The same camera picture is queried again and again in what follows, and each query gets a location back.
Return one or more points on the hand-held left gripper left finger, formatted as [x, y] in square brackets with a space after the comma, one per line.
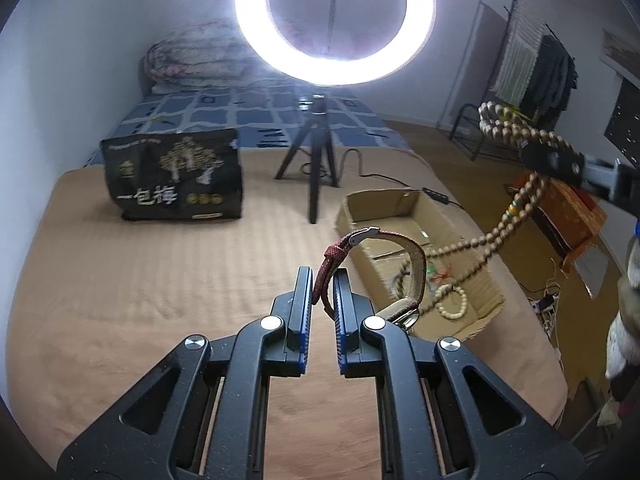
[300, 310]

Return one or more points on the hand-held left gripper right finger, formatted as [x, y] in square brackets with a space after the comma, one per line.
[345, 320]

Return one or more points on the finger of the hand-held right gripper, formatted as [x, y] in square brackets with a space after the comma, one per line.
[555, 162]

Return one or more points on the cardboard box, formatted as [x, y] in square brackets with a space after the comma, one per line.
[480, 305]

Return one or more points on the dark hanging clothes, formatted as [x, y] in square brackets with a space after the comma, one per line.
[550, 80]

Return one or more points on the black clothes rack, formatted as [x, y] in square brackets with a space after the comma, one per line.
[462, 125]

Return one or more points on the white fringed scarf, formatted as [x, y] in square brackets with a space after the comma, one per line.
[517, 55]

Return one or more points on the black tripod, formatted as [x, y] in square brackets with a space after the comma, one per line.
[317, 160]

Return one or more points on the pale crumpled cloth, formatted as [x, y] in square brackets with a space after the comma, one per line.
[620, 345]

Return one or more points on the black snack bag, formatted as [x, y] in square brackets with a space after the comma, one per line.
[170, 180]

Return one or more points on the blue patterned bedsheet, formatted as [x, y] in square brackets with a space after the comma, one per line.
[210, 115]

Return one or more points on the folded floral quilt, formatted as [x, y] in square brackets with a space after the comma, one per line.
[200, 55]

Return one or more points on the dark wall poster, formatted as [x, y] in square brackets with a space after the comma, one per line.
[622, 115]

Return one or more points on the framed wall picture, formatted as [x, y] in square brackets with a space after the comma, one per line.
[622, 52]

